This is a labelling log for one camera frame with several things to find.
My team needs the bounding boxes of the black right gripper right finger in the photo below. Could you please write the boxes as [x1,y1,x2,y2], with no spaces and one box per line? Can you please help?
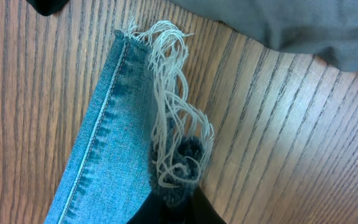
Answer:
[185,187,226,224]

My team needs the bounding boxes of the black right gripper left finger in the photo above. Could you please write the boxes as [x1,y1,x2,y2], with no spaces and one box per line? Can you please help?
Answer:
[127,192,167,224]

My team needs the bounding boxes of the light blue denim jeans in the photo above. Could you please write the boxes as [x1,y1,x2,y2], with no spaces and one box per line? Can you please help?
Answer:
[45,21,214,223]

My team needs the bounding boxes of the black garment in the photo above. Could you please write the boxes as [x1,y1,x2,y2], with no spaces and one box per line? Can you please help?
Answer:
[26,0,69,16]

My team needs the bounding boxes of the grey folded garment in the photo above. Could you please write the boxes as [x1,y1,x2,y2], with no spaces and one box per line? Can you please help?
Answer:
[173,0,358,72]

